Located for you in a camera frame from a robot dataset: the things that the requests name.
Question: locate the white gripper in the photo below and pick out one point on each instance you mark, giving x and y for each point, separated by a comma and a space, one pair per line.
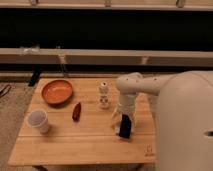
126, 105

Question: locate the orange ceramic bowl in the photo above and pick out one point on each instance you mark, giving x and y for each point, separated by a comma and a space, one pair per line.
57, 92

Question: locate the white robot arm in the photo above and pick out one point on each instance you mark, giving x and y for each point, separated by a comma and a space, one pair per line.
184, 116

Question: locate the white plastic bottle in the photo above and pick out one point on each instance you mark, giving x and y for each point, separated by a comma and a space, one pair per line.
103, 93

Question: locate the black box on white base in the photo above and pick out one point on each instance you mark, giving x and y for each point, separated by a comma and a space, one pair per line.
125, 127

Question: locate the red chili pepper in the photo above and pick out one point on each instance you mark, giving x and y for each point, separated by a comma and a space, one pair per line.
76, 112

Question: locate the white paper cup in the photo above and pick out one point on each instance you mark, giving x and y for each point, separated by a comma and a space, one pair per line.
38, 120

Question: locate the black table leg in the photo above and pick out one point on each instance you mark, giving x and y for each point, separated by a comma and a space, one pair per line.
35, 76

